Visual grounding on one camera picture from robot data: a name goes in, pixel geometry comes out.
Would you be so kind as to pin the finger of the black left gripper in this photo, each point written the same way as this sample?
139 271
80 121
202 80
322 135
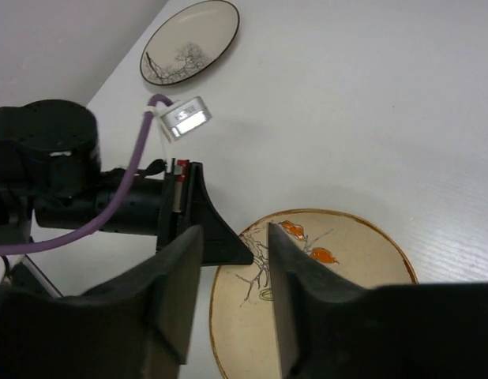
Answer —
221 245

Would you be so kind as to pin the cream plate with tree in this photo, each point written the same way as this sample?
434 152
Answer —
189 42

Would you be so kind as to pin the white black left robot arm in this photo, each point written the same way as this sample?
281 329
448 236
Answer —
50 174

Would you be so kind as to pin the beige plate with bird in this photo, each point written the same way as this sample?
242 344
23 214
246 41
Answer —
242 327

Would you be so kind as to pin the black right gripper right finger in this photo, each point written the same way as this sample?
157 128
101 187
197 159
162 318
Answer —
329 327

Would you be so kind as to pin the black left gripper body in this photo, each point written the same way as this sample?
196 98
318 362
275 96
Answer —
119 202

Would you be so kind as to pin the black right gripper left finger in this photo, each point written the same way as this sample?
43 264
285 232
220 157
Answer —
137 325

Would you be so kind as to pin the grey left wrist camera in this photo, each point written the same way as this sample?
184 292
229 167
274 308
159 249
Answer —
183 118

